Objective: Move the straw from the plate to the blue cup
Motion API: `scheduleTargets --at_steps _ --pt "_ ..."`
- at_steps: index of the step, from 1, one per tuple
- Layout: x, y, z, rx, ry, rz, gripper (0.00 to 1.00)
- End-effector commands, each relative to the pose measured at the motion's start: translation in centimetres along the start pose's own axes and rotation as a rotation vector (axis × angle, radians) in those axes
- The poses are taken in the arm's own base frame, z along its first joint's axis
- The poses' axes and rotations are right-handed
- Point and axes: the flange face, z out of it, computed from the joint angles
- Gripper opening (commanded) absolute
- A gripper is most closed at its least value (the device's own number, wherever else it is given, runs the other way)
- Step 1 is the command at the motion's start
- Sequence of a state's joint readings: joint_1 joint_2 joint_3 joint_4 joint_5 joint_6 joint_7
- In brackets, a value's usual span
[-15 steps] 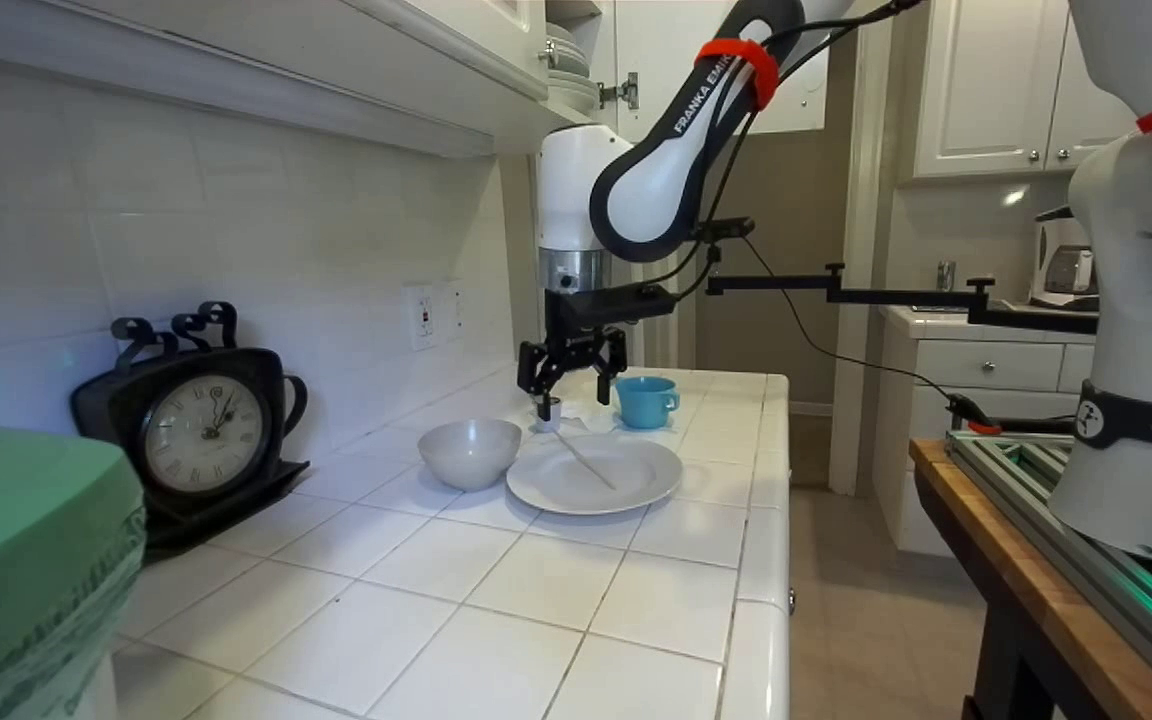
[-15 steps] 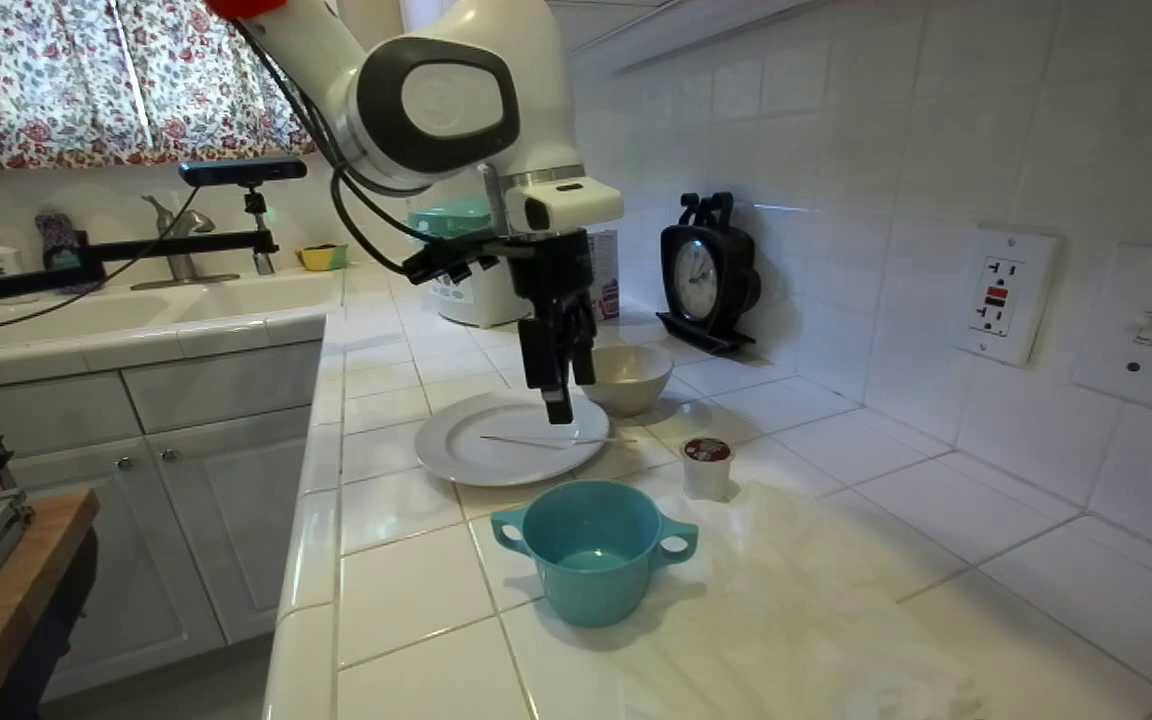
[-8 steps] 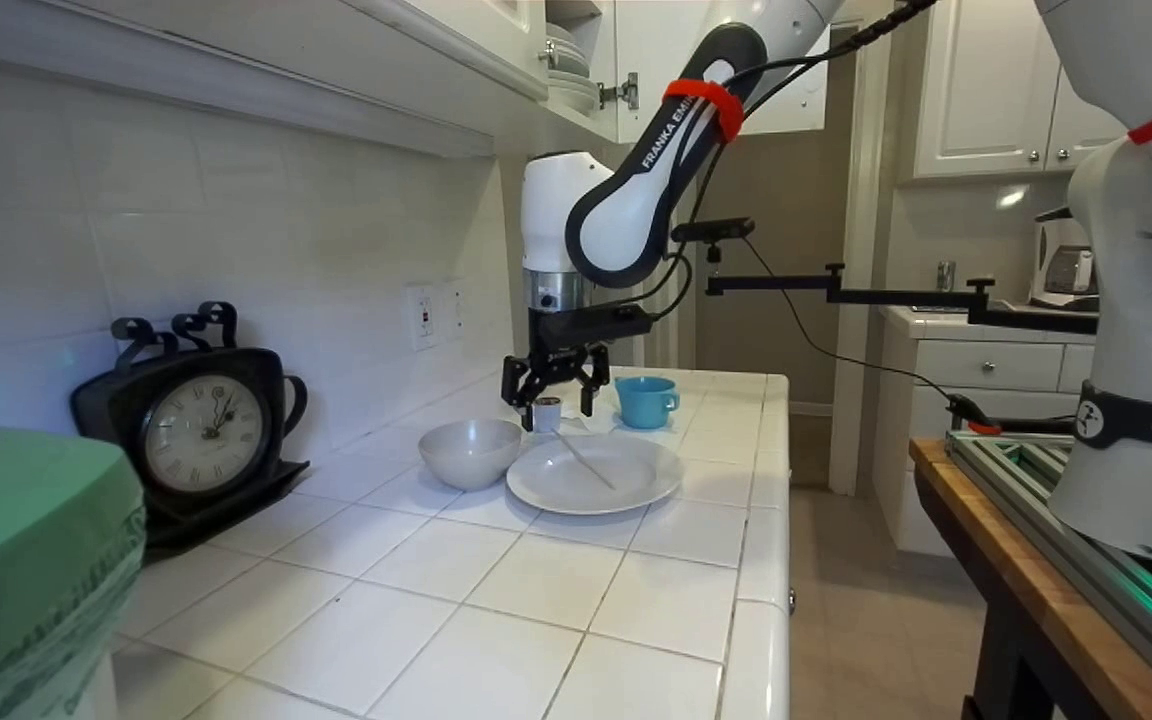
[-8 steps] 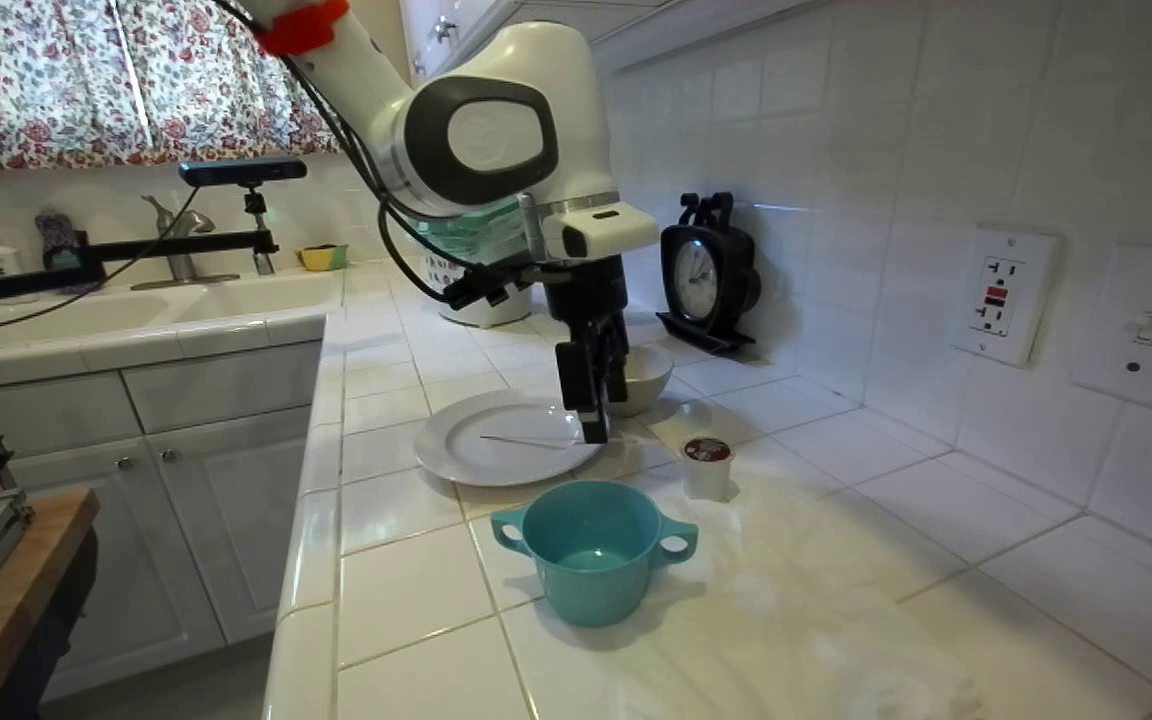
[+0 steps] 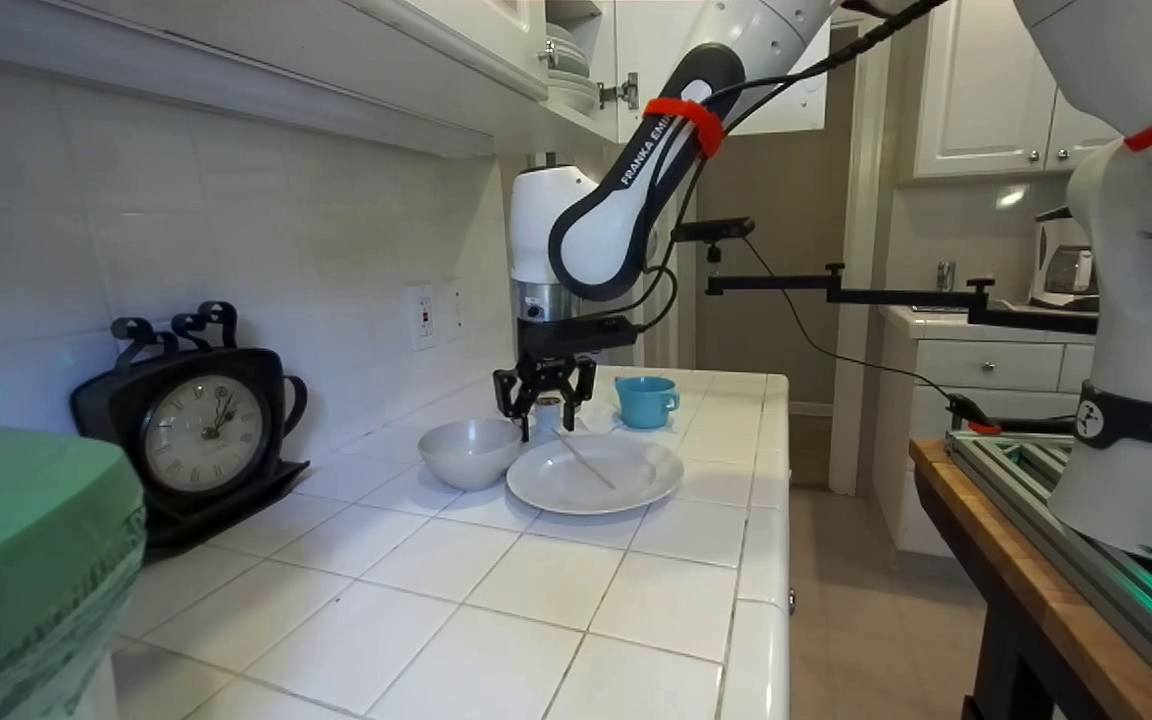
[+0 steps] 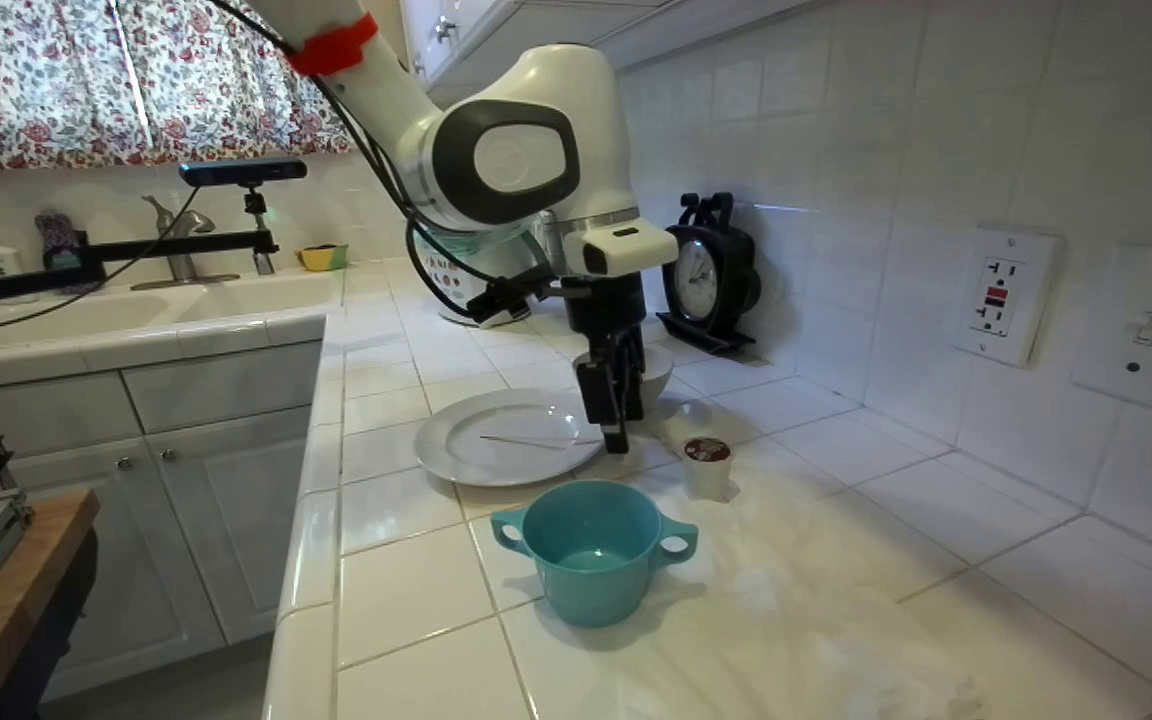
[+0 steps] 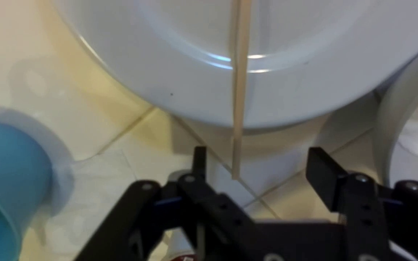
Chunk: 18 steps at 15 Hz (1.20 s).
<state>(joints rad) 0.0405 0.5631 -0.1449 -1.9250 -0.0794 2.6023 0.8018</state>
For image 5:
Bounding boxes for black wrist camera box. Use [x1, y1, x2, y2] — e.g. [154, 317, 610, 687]
[573, 310, 640, 356]

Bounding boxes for white overhead cabinet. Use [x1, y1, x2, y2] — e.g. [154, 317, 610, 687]
[0, 0, 687, 168]

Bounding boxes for white round plate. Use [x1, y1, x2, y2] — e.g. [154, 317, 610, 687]
[502, 433, 687, 520]

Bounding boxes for black cup-shaped clock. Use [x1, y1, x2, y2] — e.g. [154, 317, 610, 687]
[67, 297, 316, 561]

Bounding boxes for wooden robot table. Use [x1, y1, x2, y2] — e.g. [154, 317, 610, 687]
[909, 434, 1152, 720]

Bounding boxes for white drawer base cabinet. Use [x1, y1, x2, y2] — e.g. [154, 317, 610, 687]
[872, 302, 1104, 561]

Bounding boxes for black stereo camera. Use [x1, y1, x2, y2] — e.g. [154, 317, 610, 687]
[675, 214, 760, 246]

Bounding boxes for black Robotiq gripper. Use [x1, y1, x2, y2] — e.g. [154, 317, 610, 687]
[487, 310, 609, 445]

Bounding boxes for small white cup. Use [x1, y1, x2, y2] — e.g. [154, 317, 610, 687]
[527, 395, 567, 441]

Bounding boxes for metal cabinet hinge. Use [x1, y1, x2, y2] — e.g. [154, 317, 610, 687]
[597, 68, 643, 117]

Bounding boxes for black red clamp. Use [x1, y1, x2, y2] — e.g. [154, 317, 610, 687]
[942, 388, 1007, 441]

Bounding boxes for white countertop appliance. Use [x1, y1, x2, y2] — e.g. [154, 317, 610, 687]
[1029, 201, 1104, 310]

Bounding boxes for blue cup with handle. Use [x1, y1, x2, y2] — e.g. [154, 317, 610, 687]
[610, 370, 683, 433]

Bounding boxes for white upper cabinet doors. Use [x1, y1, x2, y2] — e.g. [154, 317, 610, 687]
[910, 0, 1129, 183]

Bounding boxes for white ceramic bowl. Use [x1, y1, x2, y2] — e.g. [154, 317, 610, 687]
[414, 416, 524, 490]

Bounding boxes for green lidded container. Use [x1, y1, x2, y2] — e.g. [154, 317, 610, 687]
[0, 419, 151, 720]

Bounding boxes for aluminium frame rail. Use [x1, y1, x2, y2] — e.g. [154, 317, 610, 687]
[949, 426, 1152, 711]

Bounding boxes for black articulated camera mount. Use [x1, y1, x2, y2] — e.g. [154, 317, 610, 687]
[705, 258, 1104, 337]

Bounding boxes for white crumpled cloth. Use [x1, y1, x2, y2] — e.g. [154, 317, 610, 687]
[573, 381, 629, 441]

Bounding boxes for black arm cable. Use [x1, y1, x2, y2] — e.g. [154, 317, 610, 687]
[609, 0, 953, 337]

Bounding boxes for black camera cable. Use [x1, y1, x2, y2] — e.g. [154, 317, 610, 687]
[737, 236, 970, 411]

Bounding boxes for white light switch plate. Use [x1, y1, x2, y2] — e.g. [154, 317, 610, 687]
[445, 285, 473, 342]

